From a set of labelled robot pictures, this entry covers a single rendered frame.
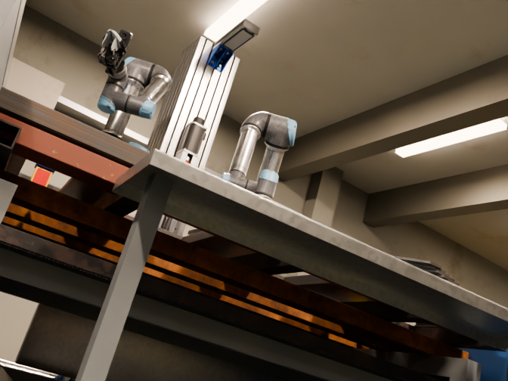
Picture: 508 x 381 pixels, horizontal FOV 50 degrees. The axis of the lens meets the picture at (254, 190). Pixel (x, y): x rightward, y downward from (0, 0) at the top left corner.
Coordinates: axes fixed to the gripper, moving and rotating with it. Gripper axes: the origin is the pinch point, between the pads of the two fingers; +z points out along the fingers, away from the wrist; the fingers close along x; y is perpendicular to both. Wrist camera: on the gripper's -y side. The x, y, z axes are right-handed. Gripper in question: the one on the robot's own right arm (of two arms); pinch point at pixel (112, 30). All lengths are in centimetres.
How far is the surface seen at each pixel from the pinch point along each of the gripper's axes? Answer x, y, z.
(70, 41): 159, -142, -313
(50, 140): -26, 64, 61
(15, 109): -18, 62, 64
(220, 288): -73, 69, 5
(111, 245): -40, 72, 18
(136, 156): -43, 57, 54
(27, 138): -22, 66, 62
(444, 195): -261, -188, -376
